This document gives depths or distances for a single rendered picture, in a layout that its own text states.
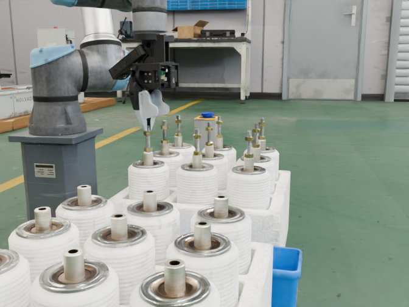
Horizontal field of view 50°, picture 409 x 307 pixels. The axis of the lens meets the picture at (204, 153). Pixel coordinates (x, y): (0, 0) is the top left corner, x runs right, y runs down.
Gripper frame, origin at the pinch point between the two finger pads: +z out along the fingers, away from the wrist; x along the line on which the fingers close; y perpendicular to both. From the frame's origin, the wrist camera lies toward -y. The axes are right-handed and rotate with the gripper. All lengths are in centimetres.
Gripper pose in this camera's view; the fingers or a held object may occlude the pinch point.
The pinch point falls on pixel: (145, 124)
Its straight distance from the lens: 102.3
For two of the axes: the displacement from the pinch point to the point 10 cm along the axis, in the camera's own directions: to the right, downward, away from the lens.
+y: 8.5, 1.1, -5.2
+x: 5.3, -1.7, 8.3
